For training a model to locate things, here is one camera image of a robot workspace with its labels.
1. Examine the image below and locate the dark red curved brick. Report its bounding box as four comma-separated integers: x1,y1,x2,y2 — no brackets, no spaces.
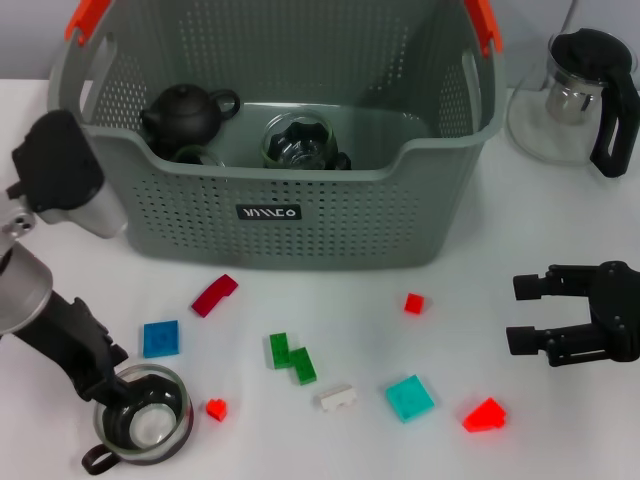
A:
190,273,240,319

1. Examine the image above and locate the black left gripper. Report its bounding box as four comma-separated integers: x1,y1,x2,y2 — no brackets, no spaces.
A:
14,292,130,410

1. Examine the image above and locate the glass teacup with black holder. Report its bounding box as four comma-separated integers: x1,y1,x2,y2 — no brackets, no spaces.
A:
261,110,352,171
171,143,227,169
81,363,194,476

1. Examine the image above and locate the orange basket handle clip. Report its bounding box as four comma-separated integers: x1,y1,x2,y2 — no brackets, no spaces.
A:
65,0,112,46
464,0,504,56

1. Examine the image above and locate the green rectangular building brick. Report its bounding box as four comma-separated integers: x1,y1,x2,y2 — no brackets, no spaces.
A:
268,332,292,370
288,347,319,387

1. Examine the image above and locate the grey perforated storage basket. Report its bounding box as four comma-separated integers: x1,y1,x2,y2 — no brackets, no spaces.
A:
47,0,506,271

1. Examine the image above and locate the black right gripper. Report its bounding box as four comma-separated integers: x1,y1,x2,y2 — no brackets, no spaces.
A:
505,259,640,369

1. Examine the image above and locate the teal square building plate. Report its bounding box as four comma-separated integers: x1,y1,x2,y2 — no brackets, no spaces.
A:
384,374,435,425

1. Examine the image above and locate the thin grey background cable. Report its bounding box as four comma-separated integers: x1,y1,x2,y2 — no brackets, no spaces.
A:
559,0,581,36

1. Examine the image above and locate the red sloped roof brick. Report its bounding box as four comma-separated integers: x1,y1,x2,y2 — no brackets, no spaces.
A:
462,397,507,434

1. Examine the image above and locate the white rectangular building brick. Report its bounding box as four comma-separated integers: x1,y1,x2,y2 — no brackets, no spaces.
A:
314,383,357,414

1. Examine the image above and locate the black clay teapot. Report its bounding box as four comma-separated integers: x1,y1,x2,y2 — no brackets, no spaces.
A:
139,83,242,150

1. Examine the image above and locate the glass pitcher with black handle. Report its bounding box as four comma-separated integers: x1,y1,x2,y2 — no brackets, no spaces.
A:
507,28,640,179

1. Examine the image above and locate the blue square building brick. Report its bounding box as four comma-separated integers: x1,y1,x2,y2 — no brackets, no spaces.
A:
142,319,181,359

